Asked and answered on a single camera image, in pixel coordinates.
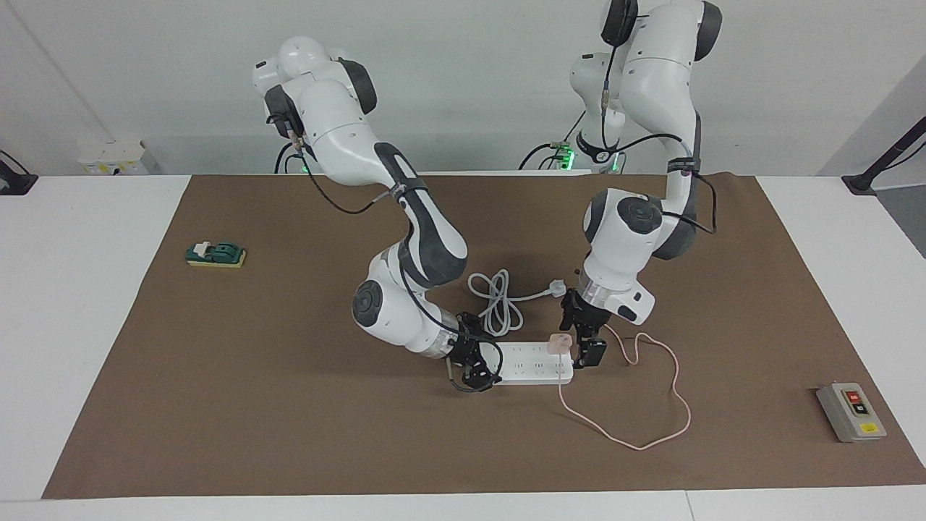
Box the white power strip with cable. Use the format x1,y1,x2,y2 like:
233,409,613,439
467,269,574,386

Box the pink charging cable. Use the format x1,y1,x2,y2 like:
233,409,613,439
559,324,692,452

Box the brown table mat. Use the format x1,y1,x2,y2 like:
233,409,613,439
41,174,926,500

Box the black slanted stand pole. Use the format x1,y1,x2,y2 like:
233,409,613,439
841,116,926,196

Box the black stand foot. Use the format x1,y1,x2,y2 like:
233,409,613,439
0,150,38,196

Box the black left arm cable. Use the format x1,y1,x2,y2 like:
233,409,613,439
599,29,718,236

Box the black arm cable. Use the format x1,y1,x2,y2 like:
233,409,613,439
599,29,718,236
286,119,504,395

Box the black left base cables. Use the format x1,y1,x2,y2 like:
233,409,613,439
518,109,588,171

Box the black base cables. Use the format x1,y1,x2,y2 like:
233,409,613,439
518,109,588,171
273,141,305,174

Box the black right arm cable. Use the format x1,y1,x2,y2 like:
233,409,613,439
286,119,504,395

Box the black right base cables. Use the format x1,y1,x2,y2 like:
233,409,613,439
273,141,305,174

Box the green knife switch yellow base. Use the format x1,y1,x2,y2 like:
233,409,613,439
185,241,247,269

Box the grey push-button switch box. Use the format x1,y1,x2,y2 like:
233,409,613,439
816,382,888,444

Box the white wall socket box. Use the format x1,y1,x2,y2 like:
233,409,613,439
78,141,149,176

